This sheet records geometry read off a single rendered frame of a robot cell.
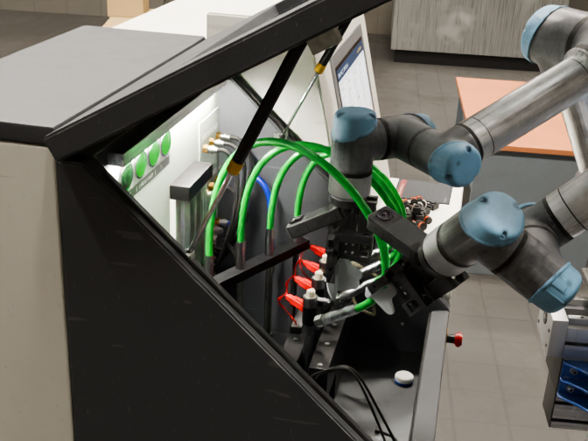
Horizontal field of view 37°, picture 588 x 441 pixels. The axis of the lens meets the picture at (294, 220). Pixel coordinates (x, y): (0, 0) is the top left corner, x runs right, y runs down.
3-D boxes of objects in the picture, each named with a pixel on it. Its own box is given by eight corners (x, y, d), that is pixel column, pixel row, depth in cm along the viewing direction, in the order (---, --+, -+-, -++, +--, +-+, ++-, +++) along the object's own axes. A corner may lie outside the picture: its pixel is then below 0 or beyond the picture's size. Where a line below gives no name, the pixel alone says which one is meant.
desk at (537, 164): (547, 190, 540) (565, 84, 514) (589, 285, 421) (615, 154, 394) (443, 181, 546) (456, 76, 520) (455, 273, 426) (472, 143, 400)
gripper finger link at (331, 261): (332, 287, 157) (336, 242, 153) (325, 286, 157) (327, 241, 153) (337, 276, 161) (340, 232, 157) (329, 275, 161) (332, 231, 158)
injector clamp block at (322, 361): (323, 436, 169) (328, 368, 163) (273, 427, 170) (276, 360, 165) (350, 346, 199) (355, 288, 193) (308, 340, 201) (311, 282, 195)
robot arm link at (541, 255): (581, 255, 126) (522, 209, 126) (590, 289, 116) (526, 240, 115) (543, 290, 130) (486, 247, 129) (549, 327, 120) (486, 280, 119)
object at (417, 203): (433, 239, 221) (436, 219, 219) (391, 234, 223) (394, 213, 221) (438, 206, 241) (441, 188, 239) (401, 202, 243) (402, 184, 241)
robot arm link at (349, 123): (390, 114, 147) (347, 119, 143) (385, 175, 151) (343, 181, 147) (365, 101, 153) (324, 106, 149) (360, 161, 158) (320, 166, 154)
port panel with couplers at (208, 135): (213, 264, 186) (214, 125, 174) (198, 262, 186) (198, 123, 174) (229, 241, 198) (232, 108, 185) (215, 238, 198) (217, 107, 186)
